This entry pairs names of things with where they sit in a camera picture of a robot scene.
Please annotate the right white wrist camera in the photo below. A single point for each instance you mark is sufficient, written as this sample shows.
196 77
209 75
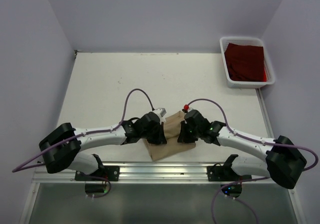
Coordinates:
186 108

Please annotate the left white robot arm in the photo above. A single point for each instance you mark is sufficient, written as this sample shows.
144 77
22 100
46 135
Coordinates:
64 147

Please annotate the red t shirt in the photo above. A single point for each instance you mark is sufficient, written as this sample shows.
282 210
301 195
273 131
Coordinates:
245 63

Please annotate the white plastic basket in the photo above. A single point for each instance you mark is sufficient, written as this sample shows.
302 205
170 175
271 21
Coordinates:
268 67

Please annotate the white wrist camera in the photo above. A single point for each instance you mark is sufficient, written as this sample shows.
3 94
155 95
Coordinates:
161 112
186 108

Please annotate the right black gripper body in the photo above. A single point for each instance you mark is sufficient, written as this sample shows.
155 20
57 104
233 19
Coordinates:
198 132

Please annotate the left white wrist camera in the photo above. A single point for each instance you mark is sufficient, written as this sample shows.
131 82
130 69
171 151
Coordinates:
161 112

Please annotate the beige t shirt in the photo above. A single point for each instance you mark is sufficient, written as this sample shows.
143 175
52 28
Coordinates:
172 128

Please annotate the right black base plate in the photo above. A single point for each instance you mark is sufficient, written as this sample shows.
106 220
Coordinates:
219 173

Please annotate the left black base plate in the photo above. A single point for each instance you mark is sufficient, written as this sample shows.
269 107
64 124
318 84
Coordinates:
110 173

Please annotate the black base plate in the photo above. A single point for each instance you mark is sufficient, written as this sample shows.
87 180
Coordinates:
219 173
110 173

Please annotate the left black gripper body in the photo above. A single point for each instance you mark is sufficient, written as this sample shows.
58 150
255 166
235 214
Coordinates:
154 136

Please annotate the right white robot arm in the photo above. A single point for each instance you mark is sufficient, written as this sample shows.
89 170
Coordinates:
277 159

